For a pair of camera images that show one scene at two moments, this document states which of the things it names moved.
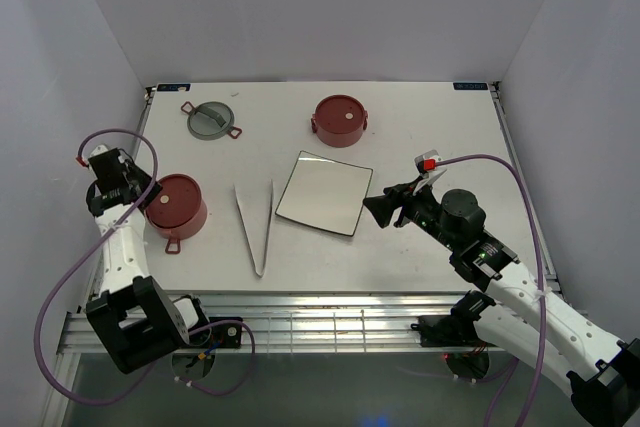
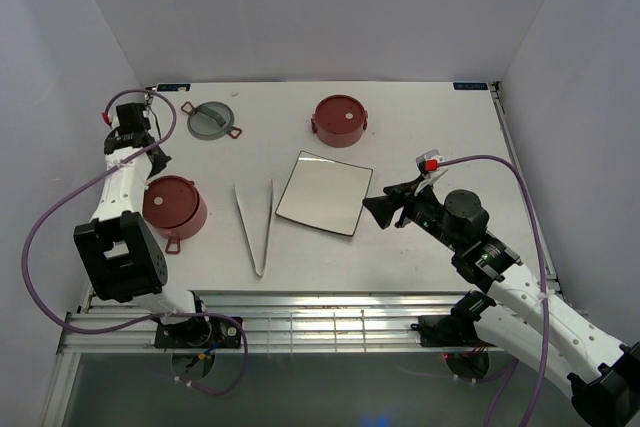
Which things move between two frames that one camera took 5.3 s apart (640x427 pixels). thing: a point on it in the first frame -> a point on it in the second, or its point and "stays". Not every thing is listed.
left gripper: [152, 186] -> [160, 164]
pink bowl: [178, 211] stays
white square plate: [325, 192] stays
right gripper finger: [380, 207] stays
